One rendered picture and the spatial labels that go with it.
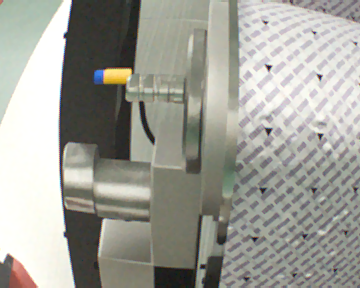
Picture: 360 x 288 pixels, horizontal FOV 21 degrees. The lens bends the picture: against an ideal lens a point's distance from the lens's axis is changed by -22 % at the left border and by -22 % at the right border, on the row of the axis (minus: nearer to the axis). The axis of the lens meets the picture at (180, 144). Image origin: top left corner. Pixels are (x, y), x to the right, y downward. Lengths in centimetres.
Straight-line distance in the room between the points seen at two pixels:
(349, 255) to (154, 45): 99
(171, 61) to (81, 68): 59
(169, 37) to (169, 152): 93
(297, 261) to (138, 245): 14
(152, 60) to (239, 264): 93
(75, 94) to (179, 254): 28
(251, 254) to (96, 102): 36
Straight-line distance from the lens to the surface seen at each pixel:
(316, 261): 57
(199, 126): 56
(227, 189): 53
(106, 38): 88
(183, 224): 64
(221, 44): 54
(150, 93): 57
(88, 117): 91
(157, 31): 158
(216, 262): 73
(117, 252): 67
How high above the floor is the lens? 151
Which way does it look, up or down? 28 degrees down
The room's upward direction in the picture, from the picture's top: 3 degrees clockwise
